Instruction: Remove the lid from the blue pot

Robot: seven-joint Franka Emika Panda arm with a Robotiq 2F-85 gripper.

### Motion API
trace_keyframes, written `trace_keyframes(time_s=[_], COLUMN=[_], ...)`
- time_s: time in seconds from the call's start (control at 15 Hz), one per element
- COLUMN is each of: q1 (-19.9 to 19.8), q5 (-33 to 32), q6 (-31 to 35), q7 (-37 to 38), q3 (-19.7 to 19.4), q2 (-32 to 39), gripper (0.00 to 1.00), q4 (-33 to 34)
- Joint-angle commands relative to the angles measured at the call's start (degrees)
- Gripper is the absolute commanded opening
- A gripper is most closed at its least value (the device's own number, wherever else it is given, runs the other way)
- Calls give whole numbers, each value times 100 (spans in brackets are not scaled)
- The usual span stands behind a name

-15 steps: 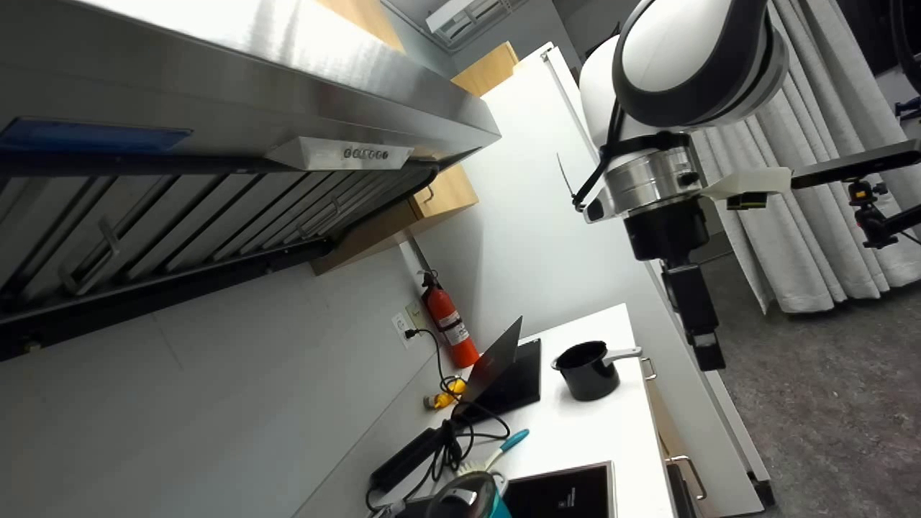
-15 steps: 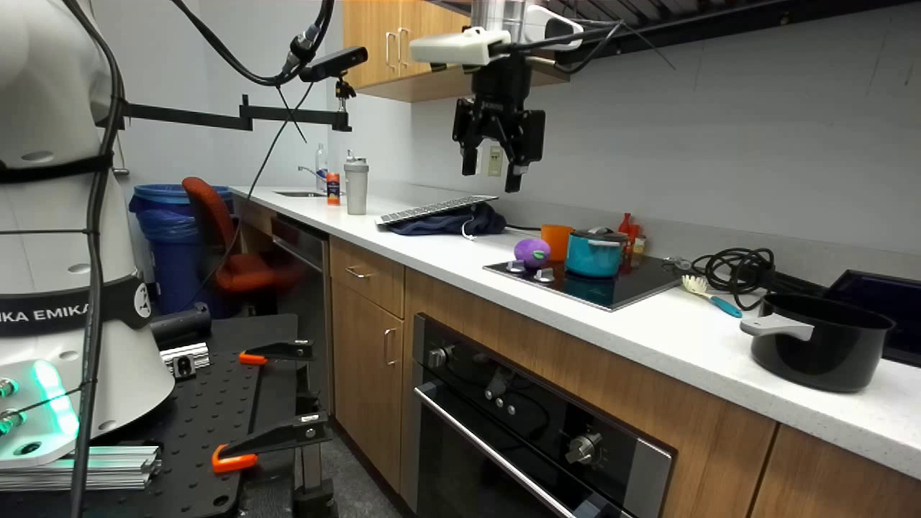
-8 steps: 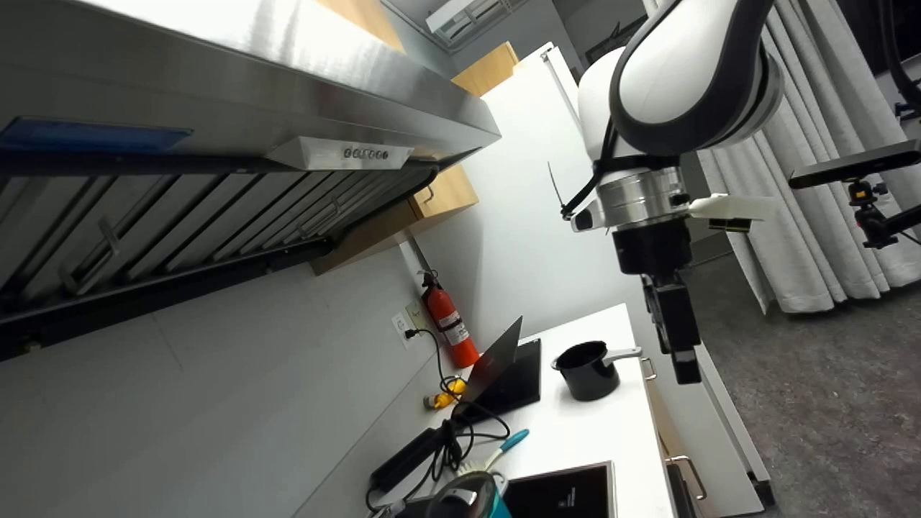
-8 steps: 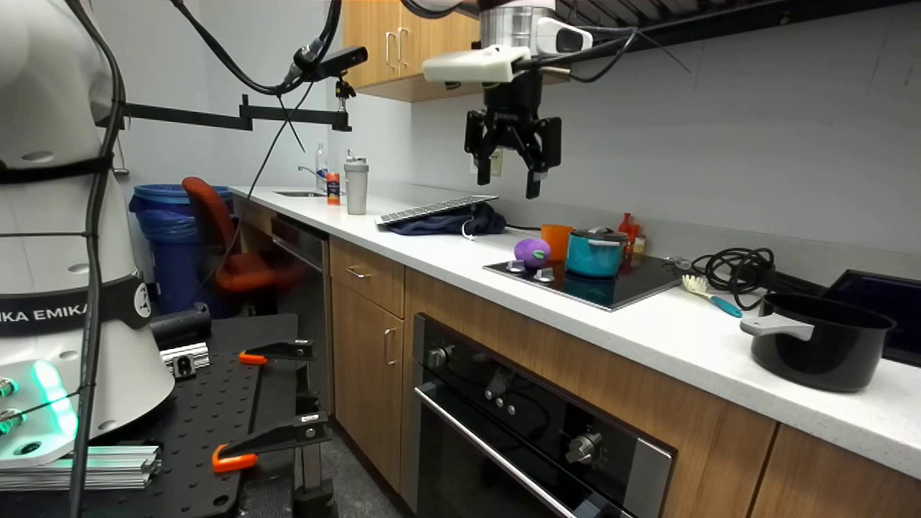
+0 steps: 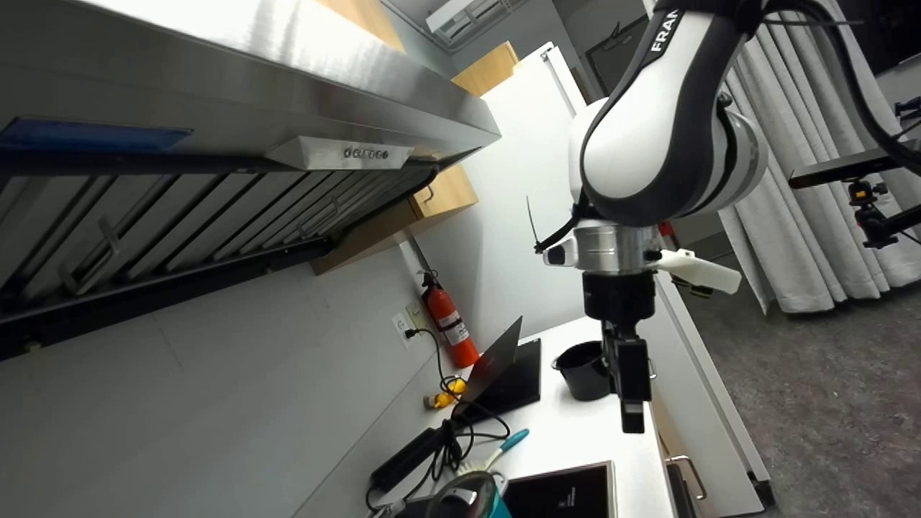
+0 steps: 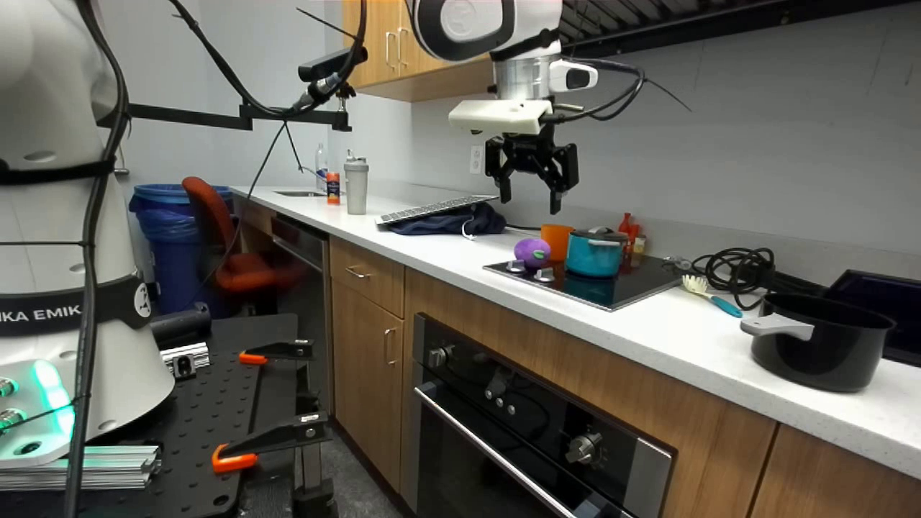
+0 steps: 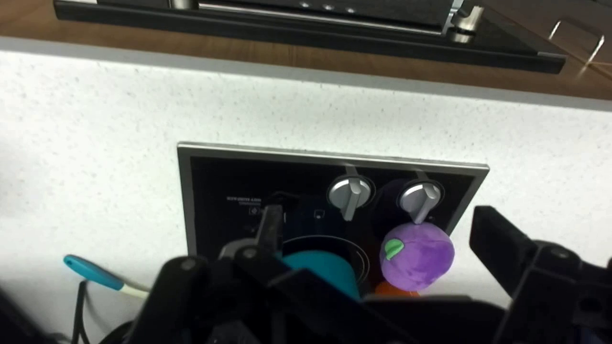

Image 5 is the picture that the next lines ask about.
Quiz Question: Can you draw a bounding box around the black saucepan with metal handle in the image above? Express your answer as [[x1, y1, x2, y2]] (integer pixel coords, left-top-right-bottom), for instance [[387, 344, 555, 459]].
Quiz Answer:
[[554, 340, 616, 402]]

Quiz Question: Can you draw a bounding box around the white wall outlet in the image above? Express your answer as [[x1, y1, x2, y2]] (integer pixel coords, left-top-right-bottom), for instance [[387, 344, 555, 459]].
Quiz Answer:
[[391, 304, 427, 340]]

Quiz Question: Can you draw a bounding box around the long metal drawer handle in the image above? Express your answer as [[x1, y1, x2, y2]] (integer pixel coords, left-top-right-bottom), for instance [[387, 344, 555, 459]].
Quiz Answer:
[[663, 452, 711, 503]]

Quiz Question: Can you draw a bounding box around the light wooden wall cabinet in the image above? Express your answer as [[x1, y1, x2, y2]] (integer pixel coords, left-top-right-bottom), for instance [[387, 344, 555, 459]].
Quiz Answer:
[[321, 0, 525, 98], [308, 164, 480, 278]]

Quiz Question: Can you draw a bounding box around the dark pot lid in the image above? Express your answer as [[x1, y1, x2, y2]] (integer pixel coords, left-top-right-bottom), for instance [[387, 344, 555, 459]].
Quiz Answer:
[[421, 474, 495, 518]]

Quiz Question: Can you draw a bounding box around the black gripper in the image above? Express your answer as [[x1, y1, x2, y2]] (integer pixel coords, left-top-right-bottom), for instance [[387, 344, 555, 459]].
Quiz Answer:
[[581, 271, 663, 436]]

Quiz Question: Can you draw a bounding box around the stainless steel range hood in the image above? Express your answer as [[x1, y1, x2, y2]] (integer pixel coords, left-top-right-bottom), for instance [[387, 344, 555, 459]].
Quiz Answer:
[[0, 0, 503, 363]]

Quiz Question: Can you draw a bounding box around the black camera stand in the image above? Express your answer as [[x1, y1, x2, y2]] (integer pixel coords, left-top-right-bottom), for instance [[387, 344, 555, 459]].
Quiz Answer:
[[787, 139, 921, 254]]

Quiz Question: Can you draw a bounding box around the blue tape strip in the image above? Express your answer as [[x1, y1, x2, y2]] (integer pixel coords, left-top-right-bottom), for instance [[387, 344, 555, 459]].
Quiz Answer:
[[0, 116, 194, 160]]

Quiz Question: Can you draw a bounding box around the thin black outlet cord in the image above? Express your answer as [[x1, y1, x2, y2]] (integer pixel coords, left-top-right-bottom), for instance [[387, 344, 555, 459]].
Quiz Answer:
[[407, 324, 457, 390]]

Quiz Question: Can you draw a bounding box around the teal handled brush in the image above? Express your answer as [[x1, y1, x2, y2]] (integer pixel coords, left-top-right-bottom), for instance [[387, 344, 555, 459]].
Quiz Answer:
[[485, 425, 534, 472]]

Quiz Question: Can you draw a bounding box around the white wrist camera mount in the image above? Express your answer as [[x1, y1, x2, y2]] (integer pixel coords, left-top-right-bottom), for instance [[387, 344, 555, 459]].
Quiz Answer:
[[643, 244, 746, 295]]

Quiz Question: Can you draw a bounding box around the white pleated curtain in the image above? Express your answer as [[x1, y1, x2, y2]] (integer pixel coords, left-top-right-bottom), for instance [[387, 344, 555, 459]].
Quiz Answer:
[[716, 0, 921, 317]]

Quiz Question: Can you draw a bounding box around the black open laptop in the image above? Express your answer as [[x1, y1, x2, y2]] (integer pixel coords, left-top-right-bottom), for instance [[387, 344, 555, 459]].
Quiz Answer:
[[449, 313, 545, 425]]

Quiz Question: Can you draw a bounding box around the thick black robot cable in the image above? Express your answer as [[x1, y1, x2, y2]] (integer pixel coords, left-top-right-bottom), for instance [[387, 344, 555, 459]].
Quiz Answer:
[[757, 0, 921, 177]]

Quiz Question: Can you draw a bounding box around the large red fire extinguisher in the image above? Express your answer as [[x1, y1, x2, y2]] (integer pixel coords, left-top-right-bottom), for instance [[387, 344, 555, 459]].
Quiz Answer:
[[421, 271, 485, 370]]

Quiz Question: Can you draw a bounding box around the small yellow plug adapter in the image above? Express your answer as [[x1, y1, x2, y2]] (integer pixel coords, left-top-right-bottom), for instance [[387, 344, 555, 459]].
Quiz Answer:
[[427, 376, 472, 412]]

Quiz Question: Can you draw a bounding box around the ceiling light fixture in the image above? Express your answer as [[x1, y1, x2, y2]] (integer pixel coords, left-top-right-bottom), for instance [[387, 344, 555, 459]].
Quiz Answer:
[[381, 0, 559, 51]]

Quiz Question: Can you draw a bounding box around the black power strip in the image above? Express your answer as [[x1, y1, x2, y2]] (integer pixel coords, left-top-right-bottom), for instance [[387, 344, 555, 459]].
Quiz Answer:
[[368, 425, 464, 500]]

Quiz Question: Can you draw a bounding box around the grey wall box with label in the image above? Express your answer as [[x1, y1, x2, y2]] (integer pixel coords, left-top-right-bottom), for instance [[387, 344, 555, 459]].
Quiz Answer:
[[585, 12, 656, 98]]

